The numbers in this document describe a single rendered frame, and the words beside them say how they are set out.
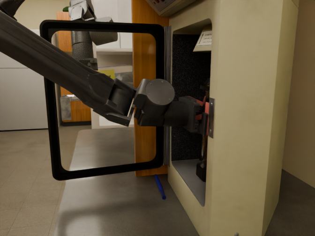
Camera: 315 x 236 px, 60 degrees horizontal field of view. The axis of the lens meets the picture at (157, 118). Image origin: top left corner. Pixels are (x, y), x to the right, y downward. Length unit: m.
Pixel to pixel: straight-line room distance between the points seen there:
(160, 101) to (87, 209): 0.35
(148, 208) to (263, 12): 0.50
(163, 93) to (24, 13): 5.75
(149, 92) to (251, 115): 0.19
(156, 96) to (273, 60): 0.21
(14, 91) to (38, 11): 1.67
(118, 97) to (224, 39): 0.24
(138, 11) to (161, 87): 0.34
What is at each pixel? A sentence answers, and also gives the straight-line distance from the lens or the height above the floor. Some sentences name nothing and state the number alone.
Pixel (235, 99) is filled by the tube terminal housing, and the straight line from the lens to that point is 0.48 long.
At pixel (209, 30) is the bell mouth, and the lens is 0.59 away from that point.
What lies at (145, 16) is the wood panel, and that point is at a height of 1.42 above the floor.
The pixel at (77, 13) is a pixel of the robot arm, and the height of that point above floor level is 1.42.
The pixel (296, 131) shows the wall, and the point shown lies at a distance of 0.99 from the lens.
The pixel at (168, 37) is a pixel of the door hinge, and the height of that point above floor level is 1.36.
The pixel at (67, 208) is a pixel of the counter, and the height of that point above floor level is 0.94.
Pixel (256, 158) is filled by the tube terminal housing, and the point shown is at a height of 1.12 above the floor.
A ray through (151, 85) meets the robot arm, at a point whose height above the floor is 1.25.
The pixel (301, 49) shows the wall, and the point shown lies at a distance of 0.98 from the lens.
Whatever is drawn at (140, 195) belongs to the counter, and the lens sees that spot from 0.77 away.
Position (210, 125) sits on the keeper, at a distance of 0.49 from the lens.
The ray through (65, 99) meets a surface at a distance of 0.69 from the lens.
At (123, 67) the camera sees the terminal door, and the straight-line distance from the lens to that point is 0.72.
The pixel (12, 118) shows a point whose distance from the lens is 5.62.
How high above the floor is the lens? 1.30
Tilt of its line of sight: 12 degrees down
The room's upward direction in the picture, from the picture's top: straight up
